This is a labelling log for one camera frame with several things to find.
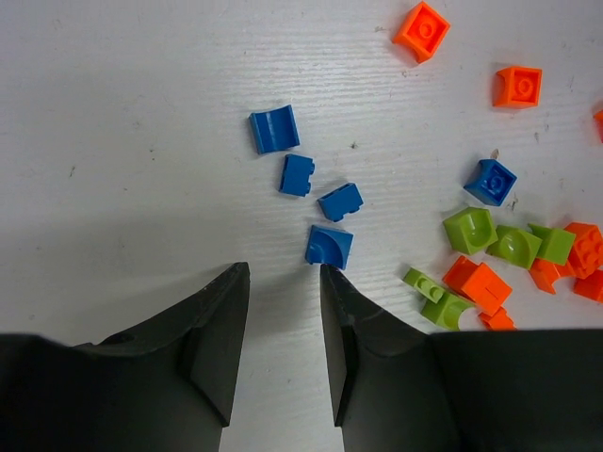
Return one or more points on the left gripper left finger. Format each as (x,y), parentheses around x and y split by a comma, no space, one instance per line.
(166,384)

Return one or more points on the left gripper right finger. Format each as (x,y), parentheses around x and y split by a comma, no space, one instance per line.
(395,388)

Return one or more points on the blue quarter-round lego brick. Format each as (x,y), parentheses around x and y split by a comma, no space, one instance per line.
(328,246)

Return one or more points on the green arch lego brick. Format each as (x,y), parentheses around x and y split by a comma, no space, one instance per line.
(447,311)

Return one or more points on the green small lego brick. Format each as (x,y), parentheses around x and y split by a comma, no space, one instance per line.
(424,285)

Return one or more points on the large orange lego brick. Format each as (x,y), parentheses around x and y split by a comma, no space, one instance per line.
(479,283)

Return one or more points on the green curved lego brick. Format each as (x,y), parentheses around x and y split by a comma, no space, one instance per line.
(471,230)

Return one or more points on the green round-cut lego brick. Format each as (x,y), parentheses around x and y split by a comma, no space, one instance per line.
(516,246)

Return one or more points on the blue square lego brick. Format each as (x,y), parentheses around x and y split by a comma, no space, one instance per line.
(492,182)

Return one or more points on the orange two-by-two lego brick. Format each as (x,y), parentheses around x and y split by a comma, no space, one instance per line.
(585,257)

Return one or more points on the blue small lego brick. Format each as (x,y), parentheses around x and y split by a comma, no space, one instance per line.
(295,179)

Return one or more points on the blue curved lego brick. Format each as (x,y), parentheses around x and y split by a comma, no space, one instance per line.
(275,130)

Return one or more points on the orange lego brick top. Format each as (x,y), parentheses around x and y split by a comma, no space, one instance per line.
(422,32)

